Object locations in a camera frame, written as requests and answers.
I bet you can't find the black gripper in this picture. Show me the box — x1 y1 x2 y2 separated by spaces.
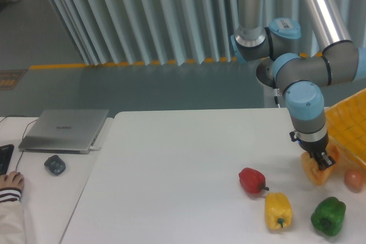
289 131 335 171

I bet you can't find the orange triangular bread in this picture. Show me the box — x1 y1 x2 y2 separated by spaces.
301 144 340 186

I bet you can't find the white striped sleeve forearm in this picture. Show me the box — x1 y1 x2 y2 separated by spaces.
1 187 26 243

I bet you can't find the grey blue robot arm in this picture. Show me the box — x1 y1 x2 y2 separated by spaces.
231 0 365 170

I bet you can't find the yellow woven basket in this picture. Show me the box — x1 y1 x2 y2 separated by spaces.
325 89 365 169

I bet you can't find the person's hand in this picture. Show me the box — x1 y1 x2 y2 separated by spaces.
0 171 25 191

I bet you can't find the brown egg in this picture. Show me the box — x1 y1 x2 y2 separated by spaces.
344 169 363 193

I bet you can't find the green bell pepper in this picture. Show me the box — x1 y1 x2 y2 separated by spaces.
311 197 347 237

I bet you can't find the yellow bell pepper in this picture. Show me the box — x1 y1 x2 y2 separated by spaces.
264 193 293 230

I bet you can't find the red bell pepper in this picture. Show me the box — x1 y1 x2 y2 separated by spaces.
238 167 269 194

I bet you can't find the grey folding partition screen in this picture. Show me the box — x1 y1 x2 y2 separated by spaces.
49 0 365 65

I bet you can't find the silver laptop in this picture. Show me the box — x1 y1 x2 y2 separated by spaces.
18 109 109 154

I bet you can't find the black keyboard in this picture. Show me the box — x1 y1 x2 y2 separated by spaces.
0 144 14 175

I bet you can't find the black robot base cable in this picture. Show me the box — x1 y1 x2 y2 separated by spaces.
272 77 281 109

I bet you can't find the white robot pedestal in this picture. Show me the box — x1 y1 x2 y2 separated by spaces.
256 57 286 108

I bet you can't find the black mouse cable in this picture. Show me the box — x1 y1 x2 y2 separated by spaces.
0 115 39 172

